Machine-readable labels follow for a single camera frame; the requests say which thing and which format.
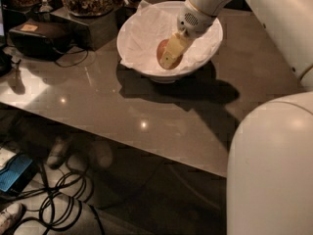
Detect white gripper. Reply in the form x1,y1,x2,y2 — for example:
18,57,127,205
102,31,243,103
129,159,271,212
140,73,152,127
158,0,232,70

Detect red yellow apple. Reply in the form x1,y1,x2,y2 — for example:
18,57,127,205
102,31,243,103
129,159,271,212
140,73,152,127
156,38,185,70

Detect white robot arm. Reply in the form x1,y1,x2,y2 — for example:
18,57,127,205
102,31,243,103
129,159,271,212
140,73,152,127
160,0,313,235

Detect white bowl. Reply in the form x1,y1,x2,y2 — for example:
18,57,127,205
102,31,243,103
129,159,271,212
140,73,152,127
116,0,224,84

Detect white paper napkin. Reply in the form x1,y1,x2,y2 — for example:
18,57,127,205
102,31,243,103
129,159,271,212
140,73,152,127
119,0,223,76

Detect grey metal box stand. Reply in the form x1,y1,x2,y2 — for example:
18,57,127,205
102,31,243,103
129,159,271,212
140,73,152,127
51,7,118,51

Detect black device with label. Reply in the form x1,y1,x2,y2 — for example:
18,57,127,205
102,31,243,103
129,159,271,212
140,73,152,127
9,20,72,61

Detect metal scoop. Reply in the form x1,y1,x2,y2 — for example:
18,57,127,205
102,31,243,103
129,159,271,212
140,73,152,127
39,0,53,13

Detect white shoe under table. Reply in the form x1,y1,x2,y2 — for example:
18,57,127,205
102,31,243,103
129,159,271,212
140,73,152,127
46,136,71,169

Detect blue box on floor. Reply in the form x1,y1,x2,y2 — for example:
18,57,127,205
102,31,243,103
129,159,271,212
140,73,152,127
0,154,33,196

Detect white shoe bottom left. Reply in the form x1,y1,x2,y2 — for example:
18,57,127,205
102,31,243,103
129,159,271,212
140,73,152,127
0,203,23,235

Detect black cable on table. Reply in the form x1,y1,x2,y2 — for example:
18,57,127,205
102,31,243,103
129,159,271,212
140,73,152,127
53,44,90,69

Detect black floor cables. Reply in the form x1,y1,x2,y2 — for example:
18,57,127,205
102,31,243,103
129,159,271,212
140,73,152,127
0,154,107,235

